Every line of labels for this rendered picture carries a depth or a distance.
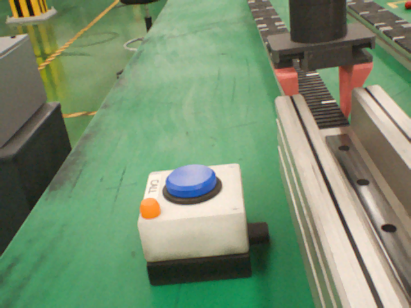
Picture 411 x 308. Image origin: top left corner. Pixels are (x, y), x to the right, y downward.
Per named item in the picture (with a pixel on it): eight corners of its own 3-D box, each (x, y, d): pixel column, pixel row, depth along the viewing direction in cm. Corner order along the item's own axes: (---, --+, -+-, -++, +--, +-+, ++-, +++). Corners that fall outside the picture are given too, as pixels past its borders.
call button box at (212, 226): (159, 228, 46) (148, 167, 44) (264, 217, 46) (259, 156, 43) (149, 287, 39) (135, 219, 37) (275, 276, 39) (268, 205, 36)
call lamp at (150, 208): (142, 209, 38) (139, 195, 38) (162, 206, 38) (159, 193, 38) (139, 220, 37) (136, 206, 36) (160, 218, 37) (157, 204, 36)
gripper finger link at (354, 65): (373, 129, 55) (374, 42, 51) (305, 137, 55) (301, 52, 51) (356, 107, 61) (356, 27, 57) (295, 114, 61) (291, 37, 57)
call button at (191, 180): (170, 185, 42) (166, 164, 41) (218, 180, 42) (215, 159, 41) (166, 212, 39) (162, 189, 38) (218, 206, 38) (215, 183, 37)
